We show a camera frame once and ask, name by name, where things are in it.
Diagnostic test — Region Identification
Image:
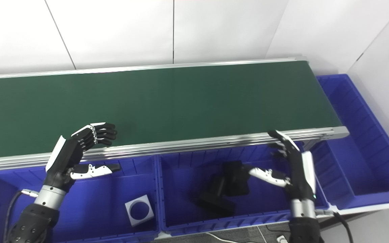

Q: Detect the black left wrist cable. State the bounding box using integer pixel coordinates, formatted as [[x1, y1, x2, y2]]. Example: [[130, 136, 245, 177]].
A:
[[3, 189, 40, 243]]

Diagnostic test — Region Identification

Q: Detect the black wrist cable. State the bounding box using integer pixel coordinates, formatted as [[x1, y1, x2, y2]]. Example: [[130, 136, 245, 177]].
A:
[[315, 209, 355, 243], [3, 189, 40, 243]]

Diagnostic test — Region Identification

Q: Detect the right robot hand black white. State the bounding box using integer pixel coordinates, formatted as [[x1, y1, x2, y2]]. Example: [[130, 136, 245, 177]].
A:
[[249, 130, 317, 202]]

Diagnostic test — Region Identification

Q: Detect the blue plastic bin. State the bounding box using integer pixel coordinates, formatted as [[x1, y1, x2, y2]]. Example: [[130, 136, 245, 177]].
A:
[[308, 74, 389, 210], [0, 156, 161, 243], [156, 140, 330, 237]]

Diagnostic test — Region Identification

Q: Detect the white square part with hole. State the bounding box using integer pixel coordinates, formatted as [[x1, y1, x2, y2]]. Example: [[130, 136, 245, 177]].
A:
[[125, 194, 155, 227]]

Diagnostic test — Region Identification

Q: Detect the green conveyor belt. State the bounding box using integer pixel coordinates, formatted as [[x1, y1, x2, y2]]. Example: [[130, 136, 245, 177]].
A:
[[0, 61, 343, 160], [0, 57, 350, 172]]

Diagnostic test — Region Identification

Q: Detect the aluminium conveyor leg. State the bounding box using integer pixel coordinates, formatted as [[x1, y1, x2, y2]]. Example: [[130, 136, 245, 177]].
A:
[[303, 138, 320, 151]]

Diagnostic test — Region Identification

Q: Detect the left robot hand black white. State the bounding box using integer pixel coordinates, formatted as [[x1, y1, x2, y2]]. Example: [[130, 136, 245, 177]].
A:
[[44, 122, 122, 193]]

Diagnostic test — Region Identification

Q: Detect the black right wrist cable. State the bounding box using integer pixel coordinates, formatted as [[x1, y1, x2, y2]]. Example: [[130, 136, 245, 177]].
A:
[[315, 209, 355, 243]]

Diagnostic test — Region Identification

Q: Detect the white floor cable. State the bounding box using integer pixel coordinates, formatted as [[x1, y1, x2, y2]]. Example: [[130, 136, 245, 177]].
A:
[[204, 231, 235, 243]]

